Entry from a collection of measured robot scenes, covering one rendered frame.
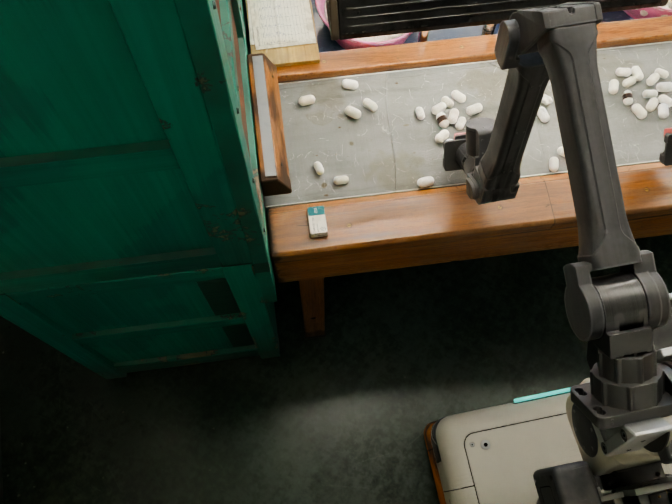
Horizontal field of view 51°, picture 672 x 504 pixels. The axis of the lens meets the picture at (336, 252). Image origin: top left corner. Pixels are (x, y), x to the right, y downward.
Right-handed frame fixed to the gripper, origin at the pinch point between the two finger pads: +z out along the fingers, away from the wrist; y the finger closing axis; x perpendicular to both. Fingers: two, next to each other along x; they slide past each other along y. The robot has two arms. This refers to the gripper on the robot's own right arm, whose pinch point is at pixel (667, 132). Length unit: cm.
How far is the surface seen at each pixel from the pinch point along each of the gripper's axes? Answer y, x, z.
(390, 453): 60, 95, 15
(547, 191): 25.8, 8.9, -2.7
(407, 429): 54, 91, 19
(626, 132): 4.2, 2.5, 8.8
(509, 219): 35.1, 12.3, -6.8
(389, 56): 53, -15, 25
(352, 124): 64, -4, 15
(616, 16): -5.8, -15.8, 39.9
